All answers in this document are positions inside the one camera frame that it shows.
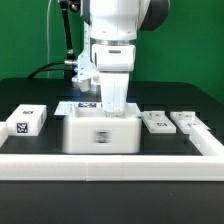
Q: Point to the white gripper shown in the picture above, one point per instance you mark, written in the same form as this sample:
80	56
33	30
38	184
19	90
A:
114	63

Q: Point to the white cabinet body box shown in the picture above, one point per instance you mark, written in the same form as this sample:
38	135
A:
96	134

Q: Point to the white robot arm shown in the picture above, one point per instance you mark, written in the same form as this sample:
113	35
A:
110	28

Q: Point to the white cabinet top block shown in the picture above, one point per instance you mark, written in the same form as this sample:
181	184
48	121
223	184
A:
27	120

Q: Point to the white marker sheet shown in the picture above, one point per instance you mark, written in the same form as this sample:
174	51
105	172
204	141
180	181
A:
75	108

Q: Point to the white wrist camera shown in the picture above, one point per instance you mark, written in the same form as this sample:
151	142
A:
86	72

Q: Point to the white fence frame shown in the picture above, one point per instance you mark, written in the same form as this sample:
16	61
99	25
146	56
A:
16	165

